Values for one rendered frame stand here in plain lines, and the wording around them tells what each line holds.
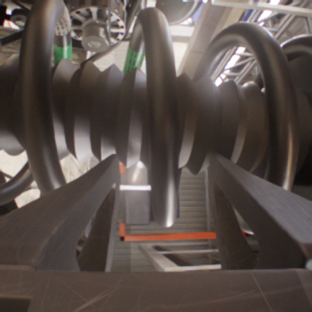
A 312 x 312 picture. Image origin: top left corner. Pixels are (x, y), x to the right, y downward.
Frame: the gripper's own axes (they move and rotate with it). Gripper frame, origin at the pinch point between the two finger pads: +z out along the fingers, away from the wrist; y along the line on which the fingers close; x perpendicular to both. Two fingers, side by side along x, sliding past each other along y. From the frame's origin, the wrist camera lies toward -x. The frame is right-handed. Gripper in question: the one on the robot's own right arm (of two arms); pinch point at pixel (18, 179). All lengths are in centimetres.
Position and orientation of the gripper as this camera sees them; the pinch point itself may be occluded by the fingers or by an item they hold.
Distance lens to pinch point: 19.7
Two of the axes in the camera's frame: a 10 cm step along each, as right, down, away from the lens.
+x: -1.3, 4.1, -9.0
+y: 9.8, 1.7, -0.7
